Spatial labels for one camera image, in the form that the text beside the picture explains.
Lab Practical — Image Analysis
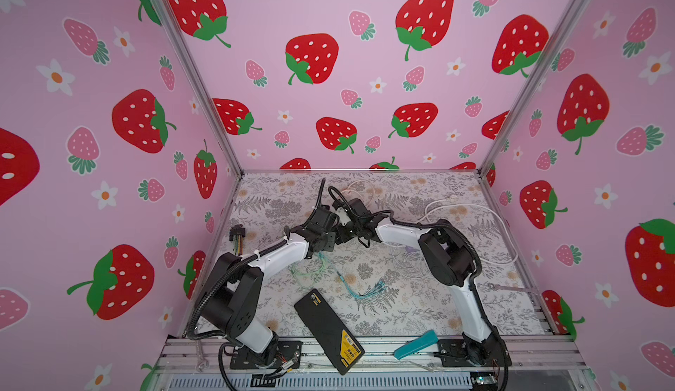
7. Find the teal plastic handle tool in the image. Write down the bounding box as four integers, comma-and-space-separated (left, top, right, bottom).
393, 331, 439, 360

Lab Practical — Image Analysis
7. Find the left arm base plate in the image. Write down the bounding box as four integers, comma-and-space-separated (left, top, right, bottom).
230, 340, 302, 370

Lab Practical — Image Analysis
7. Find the pink socket power cable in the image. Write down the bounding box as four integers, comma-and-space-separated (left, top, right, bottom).
342, 179, 386, 207

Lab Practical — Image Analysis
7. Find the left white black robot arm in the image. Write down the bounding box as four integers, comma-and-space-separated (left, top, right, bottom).
186, 205, 339, 364

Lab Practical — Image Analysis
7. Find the black rectangular case yellow label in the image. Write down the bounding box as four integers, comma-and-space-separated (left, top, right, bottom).
294, 288, 365, 375

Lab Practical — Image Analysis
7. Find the hex key set holder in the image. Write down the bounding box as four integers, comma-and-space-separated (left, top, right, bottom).
229, 224, 246, 256

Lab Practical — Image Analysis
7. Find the aluminium front rail frame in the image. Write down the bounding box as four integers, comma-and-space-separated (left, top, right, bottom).
149, 336, 599, 390

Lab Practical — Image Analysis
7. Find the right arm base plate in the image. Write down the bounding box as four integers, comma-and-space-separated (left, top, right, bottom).
433, 338, 513, 368

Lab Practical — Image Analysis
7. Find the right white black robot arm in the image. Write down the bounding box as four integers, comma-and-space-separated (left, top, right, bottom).
332, 198, 512, 368

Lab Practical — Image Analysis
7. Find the white power strip cable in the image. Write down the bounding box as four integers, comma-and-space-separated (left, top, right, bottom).
400, 197, 520, 278

